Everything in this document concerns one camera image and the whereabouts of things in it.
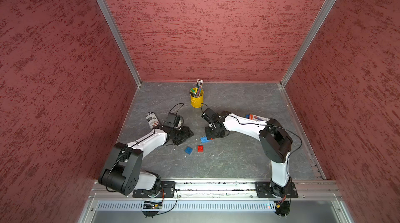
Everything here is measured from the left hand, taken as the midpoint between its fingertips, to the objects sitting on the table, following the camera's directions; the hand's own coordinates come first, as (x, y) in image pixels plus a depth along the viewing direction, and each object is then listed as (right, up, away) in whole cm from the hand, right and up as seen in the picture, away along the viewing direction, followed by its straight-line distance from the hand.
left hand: (190, 139), depth 88 cm
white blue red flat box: (+43, +11, +12) cm, 46 cm away
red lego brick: (+6, -5, -2) cm, 8 cm away
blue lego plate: (+8, -1, +2) cm, 8 cm away
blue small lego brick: (-1, -6, -1) cm, 6 cm away
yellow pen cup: (+3, +21, +12) cm, 25 cm away
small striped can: (-25, +10, +9) cm, 28 cm away
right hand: (+12, 0, +2) cm, 12 cm away
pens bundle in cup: (+3, +28, +12) cm, 31 cm away
